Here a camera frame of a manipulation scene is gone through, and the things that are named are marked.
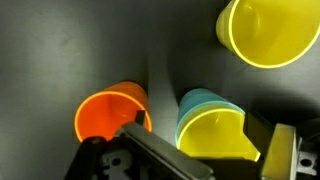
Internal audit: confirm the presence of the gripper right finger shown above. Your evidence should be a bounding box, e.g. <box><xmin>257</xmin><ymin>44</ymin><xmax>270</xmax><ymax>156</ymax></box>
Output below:
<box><xmin>243</xmin><ymin>112</ymin><xmax>298</xmax><ymax>180</ymax></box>

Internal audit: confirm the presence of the yellow plastic cup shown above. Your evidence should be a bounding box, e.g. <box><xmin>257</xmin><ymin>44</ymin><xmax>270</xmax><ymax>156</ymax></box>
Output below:
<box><xmin>177</xmin><ymin>108</ymin><xmax>262</xmax><ymax>163</ymax></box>
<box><xmin>215</xmin><ymin>0</ymin><xmax>320</xmax><ymax>70</ymax></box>

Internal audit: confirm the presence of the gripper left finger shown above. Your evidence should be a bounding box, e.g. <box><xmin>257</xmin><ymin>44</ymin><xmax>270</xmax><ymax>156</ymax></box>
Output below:
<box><xmin>114</xmin><ymin>109</ymin><xmax>215</xmax><ymax>180</ymax></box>

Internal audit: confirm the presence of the orange plastic cup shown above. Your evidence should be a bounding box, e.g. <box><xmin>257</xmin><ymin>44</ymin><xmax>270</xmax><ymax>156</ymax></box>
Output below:
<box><xmin>73</xmin><ymin>80</ymin><xmax>153</xmax><ymax>144</ymax></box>

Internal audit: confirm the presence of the teal plastic cup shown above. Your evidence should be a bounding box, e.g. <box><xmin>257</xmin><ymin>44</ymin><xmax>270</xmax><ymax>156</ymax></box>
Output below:
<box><xmin>175</xmin><ymin>87</ymin><xmax>246</xmax><ymax>150</ymax></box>

